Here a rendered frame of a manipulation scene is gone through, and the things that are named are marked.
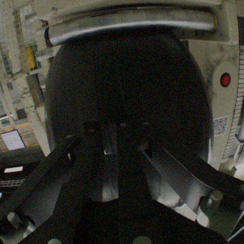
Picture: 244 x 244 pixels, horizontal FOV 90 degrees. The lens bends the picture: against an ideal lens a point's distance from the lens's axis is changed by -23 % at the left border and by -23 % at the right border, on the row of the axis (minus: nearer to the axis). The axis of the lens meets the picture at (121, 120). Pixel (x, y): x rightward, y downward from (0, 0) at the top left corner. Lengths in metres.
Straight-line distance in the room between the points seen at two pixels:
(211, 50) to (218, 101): 0.16
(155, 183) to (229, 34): 0.31
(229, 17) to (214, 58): 0.16
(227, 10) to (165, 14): 0.13
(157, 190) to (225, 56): 0.39
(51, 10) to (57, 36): 0.05
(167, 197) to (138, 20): 0.32
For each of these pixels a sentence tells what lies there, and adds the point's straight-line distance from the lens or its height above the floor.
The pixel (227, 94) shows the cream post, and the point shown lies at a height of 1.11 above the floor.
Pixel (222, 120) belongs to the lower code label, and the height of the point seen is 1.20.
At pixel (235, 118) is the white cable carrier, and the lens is 0.61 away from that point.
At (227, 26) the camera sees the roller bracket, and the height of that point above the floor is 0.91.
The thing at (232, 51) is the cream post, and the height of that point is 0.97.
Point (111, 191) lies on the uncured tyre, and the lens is 0.26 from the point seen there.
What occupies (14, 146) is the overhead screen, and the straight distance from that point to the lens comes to 4.50.
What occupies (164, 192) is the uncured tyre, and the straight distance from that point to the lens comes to 0.28.
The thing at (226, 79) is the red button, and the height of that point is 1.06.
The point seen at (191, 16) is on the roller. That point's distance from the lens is 0.33.
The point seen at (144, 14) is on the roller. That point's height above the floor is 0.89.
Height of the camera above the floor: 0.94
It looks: 28 degrees up
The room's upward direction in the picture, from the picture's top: 171 degrees clockwise
